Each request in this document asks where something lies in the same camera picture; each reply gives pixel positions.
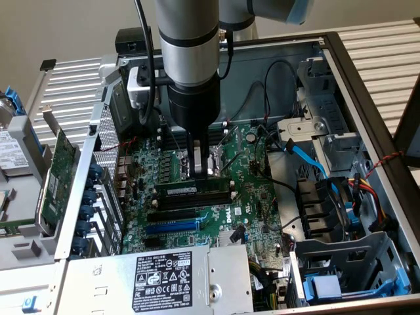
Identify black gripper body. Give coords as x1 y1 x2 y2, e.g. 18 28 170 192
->
167 75 221 133

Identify green RAM stick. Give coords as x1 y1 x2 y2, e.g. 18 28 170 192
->
0 219 36 237
153 177 231 198

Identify CPU socket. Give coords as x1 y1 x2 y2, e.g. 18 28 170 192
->
177 146 230 180

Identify metal locking lever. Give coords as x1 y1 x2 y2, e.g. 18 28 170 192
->
219 126 239 148
220 152 246 173

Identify green motherboard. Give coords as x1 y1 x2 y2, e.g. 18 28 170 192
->
114 123 293 263

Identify long black expansion slot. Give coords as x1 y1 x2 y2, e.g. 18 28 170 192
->
146 207 198 223

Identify open PC case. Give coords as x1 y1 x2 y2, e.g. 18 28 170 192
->
54 31 420 315

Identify silver port block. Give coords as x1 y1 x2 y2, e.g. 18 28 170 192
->
114 154 133 200

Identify blue expansion slot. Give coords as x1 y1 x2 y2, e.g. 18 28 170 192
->
146 219 201 236

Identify silver chipset heatsink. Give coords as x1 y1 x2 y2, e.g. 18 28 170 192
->
217 229 247 247

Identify black box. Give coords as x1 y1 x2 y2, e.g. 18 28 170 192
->
114 28 155 55

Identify black case fan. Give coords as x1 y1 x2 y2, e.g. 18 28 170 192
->
295 176 357 243

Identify green graphics card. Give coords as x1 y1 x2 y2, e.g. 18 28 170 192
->
34 104 82 238

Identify metal disk bay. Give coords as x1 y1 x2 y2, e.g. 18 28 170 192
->
291 230 413 308
275 55 364 175

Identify small black clip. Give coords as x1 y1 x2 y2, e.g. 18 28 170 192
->
39 58 58 72

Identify silver power supply unit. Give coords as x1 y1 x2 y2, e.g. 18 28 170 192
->
54 243 256 315

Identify grey parts rack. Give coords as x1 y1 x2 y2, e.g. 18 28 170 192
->
0 114 83 273

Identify Toshiba hard disk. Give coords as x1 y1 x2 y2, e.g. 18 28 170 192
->
0 97 31 178

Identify blue disk tray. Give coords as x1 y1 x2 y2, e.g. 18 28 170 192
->
302 267 413 305

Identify blue disk carrier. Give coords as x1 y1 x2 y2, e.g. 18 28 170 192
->
5 85 45 155

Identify silver CPU chip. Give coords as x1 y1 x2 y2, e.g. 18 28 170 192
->
0 188 11 221

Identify dark panel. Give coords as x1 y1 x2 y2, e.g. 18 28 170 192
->
392 72 420 169

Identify blue square latch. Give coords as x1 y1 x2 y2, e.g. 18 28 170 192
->
21 295 38 314

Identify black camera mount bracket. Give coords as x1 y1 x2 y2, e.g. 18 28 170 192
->
137 64 171 87

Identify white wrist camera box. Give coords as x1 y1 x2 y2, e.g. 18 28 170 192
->
127 66 158 110

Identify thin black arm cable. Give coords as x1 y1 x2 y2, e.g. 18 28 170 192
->
217 28 235 81

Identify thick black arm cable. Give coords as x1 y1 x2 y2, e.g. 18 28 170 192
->
133 0 158 127

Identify red black twisted wire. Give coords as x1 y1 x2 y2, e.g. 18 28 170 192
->
363 150 407 180
94 136 138 154

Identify blue disk wire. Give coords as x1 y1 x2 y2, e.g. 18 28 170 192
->
284 138 341 198

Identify power supply wire bundle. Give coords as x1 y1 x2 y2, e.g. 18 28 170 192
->
248 259 285 312

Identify yellow red power wires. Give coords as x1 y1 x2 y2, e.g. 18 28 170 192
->
346 173 391 230

